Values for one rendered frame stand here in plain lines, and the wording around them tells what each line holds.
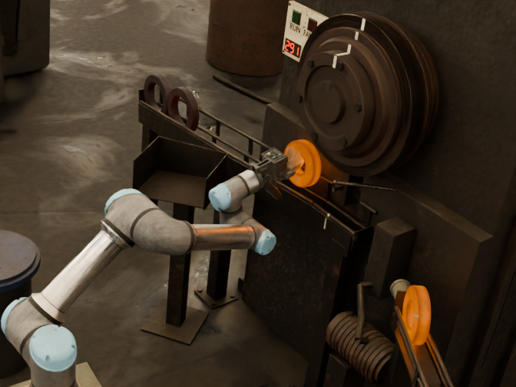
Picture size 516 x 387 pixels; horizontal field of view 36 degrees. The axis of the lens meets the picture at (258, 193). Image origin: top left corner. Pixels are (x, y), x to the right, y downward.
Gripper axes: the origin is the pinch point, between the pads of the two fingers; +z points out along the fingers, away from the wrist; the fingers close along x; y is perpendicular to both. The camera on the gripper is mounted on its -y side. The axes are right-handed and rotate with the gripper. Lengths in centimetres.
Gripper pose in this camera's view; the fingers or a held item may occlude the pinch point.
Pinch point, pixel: (302, 158)
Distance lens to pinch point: 258.0
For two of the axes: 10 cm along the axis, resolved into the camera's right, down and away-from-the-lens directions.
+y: -1.0, -7.7, -6.3
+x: -6.0, -4.6, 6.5
